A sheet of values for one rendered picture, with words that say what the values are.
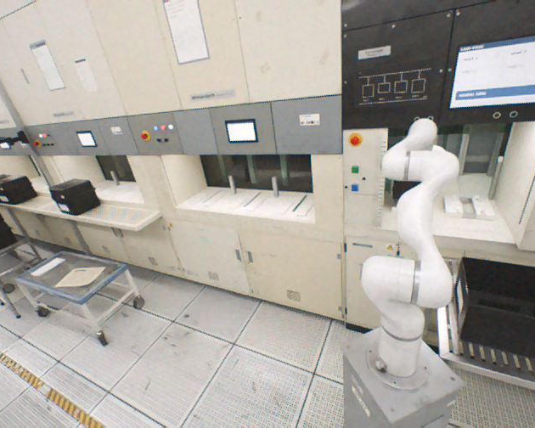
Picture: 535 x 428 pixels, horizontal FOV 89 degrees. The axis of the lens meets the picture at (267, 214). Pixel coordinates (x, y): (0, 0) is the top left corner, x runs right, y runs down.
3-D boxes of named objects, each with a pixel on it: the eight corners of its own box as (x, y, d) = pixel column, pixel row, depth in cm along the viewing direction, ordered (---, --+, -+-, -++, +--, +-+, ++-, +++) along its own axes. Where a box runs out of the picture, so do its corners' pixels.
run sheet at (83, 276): (53, 288, 211) (52, 286, 210) (74, 268, 231) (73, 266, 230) (88, 286, 206) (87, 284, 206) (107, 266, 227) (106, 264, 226)
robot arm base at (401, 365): (393, 401, 83) (397, 363, 75) (356, 349, 100) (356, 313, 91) (442, 376, 88) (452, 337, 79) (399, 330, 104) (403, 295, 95)
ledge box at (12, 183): (-1, 205, 306) (-15, 183, 295) (26, 194, 329) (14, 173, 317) (13, 206, 294) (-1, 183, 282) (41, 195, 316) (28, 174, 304)
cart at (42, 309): (35, 319, 250) (5, 278, 228) (87, 281, 290) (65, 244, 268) (105, 349, 209) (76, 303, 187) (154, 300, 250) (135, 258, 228)
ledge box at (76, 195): (58, 214, 255) (43, 188, 243) (87, 201, 275) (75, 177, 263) (74, 217, 240) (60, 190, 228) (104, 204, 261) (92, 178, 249)
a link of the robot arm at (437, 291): (385, 301, 82) (449, 316, 75) (384, 293, 72) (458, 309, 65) (402, 164, 100) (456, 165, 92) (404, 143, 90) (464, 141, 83)
